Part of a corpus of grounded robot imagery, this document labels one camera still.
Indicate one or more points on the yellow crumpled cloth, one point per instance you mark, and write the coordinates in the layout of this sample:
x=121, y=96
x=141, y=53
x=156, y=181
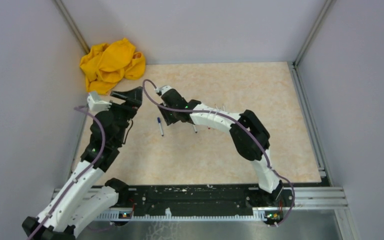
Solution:
x=107, y=64

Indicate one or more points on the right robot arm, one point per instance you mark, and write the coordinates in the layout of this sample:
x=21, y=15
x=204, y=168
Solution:
x=250, y=137

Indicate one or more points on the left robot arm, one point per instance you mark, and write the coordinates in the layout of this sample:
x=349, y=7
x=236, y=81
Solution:
x=67, y=215

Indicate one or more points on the slotted cable duct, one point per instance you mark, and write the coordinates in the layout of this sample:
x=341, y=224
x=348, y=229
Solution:
x=116, y=216

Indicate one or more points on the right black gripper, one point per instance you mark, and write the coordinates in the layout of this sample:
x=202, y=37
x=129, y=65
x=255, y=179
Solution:
x=168, y=120

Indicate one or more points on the blue capped white marker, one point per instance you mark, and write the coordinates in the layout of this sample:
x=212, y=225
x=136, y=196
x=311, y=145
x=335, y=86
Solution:
x=160, y=126

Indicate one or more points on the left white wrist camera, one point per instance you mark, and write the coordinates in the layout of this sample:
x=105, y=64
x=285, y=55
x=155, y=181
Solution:
x=96, y=104

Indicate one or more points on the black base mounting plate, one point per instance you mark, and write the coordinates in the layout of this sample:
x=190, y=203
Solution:
x=193, y=210

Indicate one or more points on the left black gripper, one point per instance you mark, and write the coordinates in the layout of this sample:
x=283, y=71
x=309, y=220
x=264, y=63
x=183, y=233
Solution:
x=133, y=99

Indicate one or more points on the aluminium frame rail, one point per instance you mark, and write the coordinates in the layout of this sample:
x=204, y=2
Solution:
x=239, y=196

